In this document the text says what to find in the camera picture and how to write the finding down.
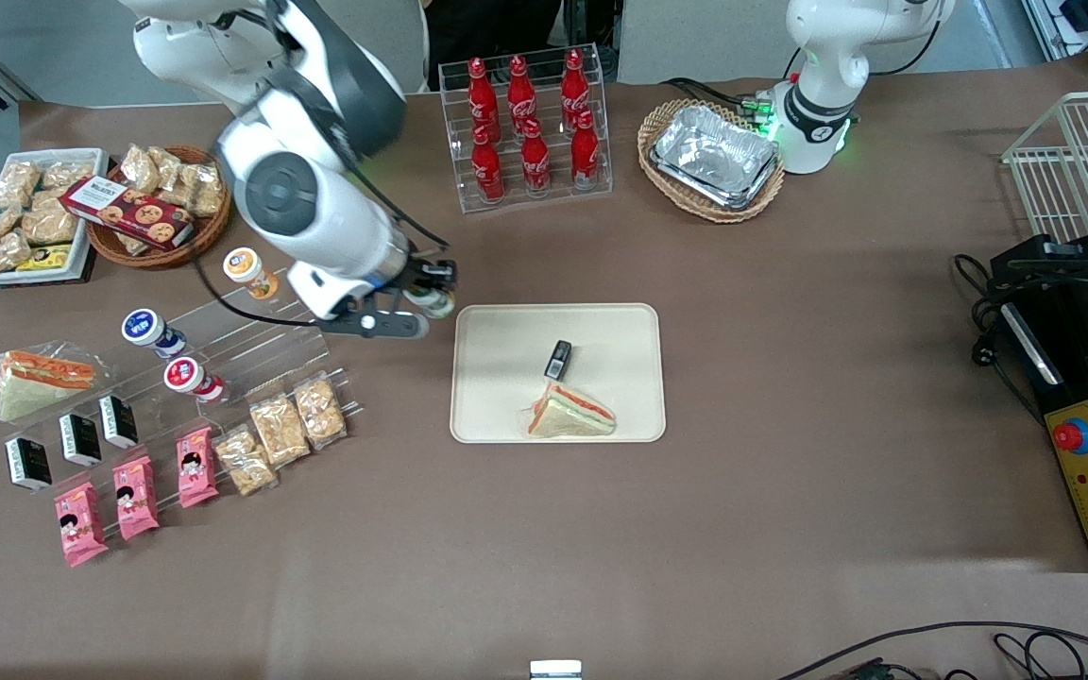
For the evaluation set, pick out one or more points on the yellow snack packet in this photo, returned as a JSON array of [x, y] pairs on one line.
[[45, 257]]

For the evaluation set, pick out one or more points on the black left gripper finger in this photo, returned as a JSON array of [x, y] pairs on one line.
[[1035, 267]]

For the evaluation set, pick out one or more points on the blue gum bottle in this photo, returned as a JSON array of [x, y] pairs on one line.
[[151, 331]]

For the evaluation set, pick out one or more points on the clear acrylic stepped shelf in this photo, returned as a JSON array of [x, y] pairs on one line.
[[256, 348]]

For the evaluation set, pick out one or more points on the red cola bottle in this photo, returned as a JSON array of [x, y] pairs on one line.
[[574, 85], [487, 170], [535, 162], [481, 94], [585, 156], [520, 90]]

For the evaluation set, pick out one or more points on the light wicker basket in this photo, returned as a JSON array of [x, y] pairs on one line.
[[671, 203]]

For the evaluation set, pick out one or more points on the clear acrylic bottle rack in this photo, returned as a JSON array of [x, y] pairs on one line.
[[601, 142]]

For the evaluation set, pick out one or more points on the small black box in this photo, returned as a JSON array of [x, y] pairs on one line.
[[27, 463], [80, 439], [118, 421], [558, 360]]

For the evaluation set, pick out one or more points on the green gum bottle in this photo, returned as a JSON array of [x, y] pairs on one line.
[[440, 303]]

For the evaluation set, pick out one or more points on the person in dark clothing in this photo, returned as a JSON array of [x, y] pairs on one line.
[[478, 33]]

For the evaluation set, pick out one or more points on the aluminium frame rack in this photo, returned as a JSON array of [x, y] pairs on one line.
[[1082, 33]]

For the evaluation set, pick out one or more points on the brown wicker basket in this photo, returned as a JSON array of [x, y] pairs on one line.
[[204, 236]]

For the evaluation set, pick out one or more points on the pink snack pack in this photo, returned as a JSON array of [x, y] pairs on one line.
[[136, 498], [80, 524], [196, 467]]

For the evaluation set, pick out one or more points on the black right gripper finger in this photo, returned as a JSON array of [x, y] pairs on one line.
[[440, 274], [412, 310]]

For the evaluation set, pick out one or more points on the red gum bottle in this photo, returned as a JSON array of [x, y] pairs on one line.
[[191, 379]]

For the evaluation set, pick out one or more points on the orange gum bottle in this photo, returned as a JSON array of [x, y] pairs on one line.
[[249, 272]]

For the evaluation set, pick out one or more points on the wrapped triangle sandwich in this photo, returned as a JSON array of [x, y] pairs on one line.
[[570, 416], [34, 382]]

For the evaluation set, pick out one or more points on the beige plastic tray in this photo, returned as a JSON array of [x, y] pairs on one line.
[[506, 368]]

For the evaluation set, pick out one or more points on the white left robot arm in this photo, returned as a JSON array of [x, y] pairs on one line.
[[823, 104]]

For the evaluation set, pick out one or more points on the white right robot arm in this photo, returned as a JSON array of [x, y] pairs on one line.
[[317, 198]]

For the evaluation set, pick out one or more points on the silver foil tray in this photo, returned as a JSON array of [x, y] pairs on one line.
[[714, 156]]

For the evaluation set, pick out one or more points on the red cookie box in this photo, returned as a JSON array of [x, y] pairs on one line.
[[128, 212]]

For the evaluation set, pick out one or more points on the white plastic bin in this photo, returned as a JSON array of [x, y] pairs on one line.
[[86, 161]]

